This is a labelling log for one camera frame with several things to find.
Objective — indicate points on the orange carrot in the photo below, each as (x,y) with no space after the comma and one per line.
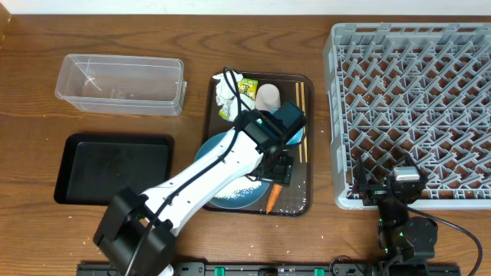
(273,197)

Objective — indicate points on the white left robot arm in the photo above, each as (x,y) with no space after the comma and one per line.
(138,231)

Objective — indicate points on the yellow green snack wrapper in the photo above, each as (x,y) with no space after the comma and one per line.
(248,87)

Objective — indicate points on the light blue bowl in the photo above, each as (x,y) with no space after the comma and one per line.
(297,136)

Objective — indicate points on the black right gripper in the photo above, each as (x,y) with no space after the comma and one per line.
(376,192)

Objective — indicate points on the crumpled white paper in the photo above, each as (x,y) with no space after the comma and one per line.
(223,92)

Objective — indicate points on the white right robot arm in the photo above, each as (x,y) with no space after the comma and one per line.
(408,241)

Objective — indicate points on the right wooden chopstick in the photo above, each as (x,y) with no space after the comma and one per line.
(305,141)

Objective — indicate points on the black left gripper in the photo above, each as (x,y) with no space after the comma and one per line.
(285,176)

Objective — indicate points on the dark blue plate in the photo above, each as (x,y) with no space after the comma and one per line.
(237,203)

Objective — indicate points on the black shallow tray bin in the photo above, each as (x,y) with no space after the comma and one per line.
(95,166)

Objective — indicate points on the pink plastic cup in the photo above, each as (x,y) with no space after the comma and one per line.
(267,98)

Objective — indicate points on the pile of white rice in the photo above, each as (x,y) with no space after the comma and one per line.
(241,188)

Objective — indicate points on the clear plastic bin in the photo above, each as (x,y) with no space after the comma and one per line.
(122,84)

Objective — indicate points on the grey dishwasher rack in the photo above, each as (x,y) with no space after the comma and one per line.
(411,88)

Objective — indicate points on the brown serving tray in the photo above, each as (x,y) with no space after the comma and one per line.
(295,199)

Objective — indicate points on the crumpled white napkin wrapper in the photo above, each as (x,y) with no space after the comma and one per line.
(229,111)

